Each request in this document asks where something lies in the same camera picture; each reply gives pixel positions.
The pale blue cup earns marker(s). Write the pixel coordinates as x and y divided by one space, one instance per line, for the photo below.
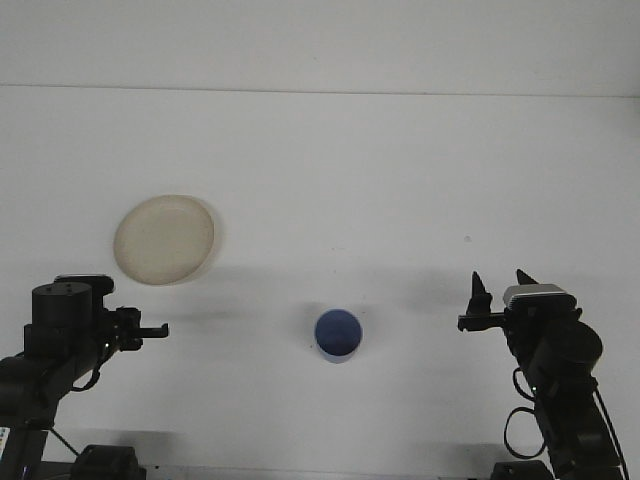
338 332

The pale round plate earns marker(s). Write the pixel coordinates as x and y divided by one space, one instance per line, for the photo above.
165 240

